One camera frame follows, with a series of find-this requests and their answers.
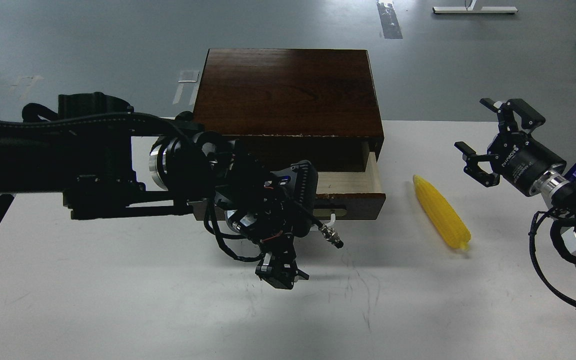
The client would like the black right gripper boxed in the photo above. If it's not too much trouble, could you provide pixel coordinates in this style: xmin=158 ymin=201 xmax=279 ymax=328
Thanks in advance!
xmin=454 ymin=98 xmax=567 ymax=197

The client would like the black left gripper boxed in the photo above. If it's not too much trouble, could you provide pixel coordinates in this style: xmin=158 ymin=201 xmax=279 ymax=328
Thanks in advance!
xmin=254 ymin=234 xmax=310 ymax=290

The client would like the yellow corn cob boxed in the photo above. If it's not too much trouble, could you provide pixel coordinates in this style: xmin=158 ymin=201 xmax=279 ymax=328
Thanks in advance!
xmin=413 ymin=174 xmax=472 ymax=251

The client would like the wooden drawer with white handle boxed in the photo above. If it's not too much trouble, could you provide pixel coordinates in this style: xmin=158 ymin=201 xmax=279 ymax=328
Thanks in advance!
xmin=192 ymin=152 xmax=387 ymax=232

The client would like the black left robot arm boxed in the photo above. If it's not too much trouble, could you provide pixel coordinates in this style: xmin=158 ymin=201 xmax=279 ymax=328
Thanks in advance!
xmin=0 ymin=92 xmax=344 ymax=290

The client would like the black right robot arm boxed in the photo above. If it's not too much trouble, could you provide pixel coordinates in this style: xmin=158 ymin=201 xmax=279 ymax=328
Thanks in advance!
xmin=454 ymin=98 xmax=576 ymax=309

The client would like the white table leg base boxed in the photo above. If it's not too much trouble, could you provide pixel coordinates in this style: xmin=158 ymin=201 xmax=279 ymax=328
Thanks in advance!
xmin=432 ymin=0 xmax=519 ymax=15

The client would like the dark wooden cabinet box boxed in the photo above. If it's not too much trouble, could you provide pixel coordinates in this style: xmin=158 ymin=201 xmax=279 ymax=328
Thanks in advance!
xmin=193 ymin=48 xmax=385 ymax=172

